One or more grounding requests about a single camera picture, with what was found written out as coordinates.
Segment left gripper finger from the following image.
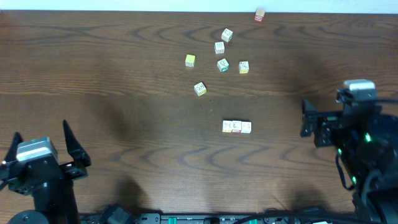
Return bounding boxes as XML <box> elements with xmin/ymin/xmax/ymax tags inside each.
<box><xmin>4</xmin><ymin>132</ymin><xmax>23</xmax><ymax>164</ymax></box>
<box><xmin>63</xmin><ymin>119</ymin><xmax>91</xmax><ymax>167</ymax></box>

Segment white block red sides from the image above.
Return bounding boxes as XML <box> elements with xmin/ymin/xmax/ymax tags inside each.
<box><xmin>241</xmin><ymin>121</ymin><xmax>252</xmax><ymax>134</ymax></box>

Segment green sided picture block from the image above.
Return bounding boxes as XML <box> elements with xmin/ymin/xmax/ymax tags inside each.
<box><xmin>232</xmin><ymin>120</ymin><xmax>242</xmax><ymax>133</ymax></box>

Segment yellow sided X block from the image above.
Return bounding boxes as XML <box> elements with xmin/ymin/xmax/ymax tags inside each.
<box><xmin>222</xmin><ymin>120</ymin><xmax>233</xmax><ymax>133</ymax></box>

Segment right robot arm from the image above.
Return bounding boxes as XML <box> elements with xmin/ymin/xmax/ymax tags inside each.
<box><xmin>300</xmin><ymin>99</ymin><xmax>397</xmax><ymax>223</ymax></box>

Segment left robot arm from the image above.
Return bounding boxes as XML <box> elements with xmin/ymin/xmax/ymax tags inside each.
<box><xmin>1</xmin><ymin>120</ymin><xmax>91</xmax><ymax>223</ymax></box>

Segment yellow sided picture block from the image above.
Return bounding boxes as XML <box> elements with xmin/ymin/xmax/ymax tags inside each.
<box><xmin>239</xmin><ymin>61</ymin><xmax>249</xmax><ymax>73</ymax></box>

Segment white block green side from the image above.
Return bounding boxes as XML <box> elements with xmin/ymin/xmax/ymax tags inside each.
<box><xmin>217</xmin><ymin>58</ymin><xmax>229</xmax><ymax>72</ymax></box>

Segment red block at table edge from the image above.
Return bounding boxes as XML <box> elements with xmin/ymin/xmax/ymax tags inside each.
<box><xmin>254</xmin><ymin>9</ymin><xmax>266</xmax><ymax>22</ymax></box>

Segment white block red picture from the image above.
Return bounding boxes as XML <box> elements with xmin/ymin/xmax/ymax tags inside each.
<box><xmin>215</xmin><ymin>42</ymin><xmax>225</xmax><ymax>54</ymax></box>

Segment yellow sided acorn block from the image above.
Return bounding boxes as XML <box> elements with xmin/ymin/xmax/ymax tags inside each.
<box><xmin>194</xmin><ymin>82</ymin><xmax>207</xmax><ymax>96</ymax></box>

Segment white block green picture top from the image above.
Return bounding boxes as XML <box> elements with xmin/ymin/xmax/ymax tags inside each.
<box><xmin>221</xmin><ymin>28</ymin><xmax>233</xmax><ymax>42</ymax></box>

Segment plain yellow block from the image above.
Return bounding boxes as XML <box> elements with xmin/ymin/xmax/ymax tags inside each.
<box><xmin>185</xmin><ymin>54</ymin><xmax>196</xmax><ymax>67</ymax></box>

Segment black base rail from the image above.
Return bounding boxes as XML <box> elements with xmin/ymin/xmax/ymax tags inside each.
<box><xmin>79</xmin><ymin>203</ymin><xmax>358</xmax><ymax>224</ymax></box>

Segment right black cable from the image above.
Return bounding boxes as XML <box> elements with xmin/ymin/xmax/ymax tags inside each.
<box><xmin>233</xmin><ymin>98</ymin><xmax>398</xmax><ymax>224</ymax></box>

